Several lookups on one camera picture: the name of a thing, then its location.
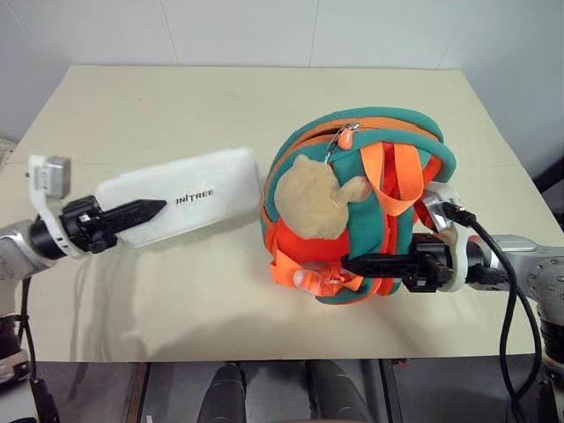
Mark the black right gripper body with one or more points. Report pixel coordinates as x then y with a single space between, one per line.
429 264

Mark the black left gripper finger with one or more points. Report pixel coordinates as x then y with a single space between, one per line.
134 212

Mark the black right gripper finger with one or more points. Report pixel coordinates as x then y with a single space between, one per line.
383 264

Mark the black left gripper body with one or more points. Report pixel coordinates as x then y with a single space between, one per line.
86 227

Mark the orange and teal backpack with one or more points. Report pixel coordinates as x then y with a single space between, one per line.
379 220

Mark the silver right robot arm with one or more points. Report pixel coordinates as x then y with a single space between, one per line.
524 260

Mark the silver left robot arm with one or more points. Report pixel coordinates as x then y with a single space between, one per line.
17 251

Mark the beige plush bear charm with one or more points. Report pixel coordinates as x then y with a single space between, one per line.
308 198

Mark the dark rounded shape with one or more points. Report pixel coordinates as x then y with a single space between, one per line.
227 392

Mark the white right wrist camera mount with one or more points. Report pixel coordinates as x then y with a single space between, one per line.
461 249

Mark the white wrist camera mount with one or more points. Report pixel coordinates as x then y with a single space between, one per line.
49 177
461 249

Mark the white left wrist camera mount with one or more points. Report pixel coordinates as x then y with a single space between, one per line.
49 177

